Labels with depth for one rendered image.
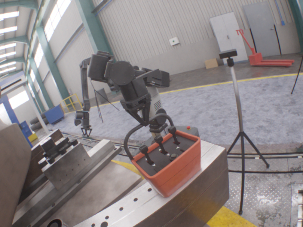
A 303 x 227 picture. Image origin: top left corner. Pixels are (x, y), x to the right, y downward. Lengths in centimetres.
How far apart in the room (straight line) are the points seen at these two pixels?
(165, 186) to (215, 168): 22
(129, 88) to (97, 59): 12
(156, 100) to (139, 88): 89
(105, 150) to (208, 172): 124
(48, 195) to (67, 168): 34
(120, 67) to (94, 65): 10
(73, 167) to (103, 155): 38
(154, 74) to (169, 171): 29
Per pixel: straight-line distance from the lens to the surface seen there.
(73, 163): 138
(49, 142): 142
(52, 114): 996
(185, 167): 45
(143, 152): 43
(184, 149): 45
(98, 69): 42
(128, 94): 42
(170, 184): 45
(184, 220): 62
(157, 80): 47
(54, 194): 151
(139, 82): 42
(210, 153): 58
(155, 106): 131
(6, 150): 80
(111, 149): 164
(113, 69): 34
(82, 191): 145
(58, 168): 135
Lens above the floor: 107
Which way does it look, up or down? 19 degrees down
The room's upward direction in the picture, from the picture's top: 22 degrees counter-clockwise
